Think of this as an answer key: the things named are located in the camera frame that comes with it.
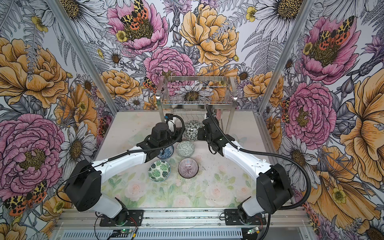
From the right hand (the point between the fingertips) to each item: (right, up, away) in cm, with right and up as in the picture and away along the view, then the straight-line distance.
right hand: (200, 134), depth 85 cm
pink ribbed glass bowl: (-7, -20, +4) cm, 22 cm away
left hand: (-9, +1, -1) cm, 9 cm away
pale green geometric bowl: (-10, -11, +14) cm, 20 cm away
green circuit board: (-35, -44, -14) cm, 58 cm away
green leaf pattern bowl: (-23, -21, +2) cm, 32 cm away
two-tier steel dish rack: (-9, +27, +30) cm, 41 cm away
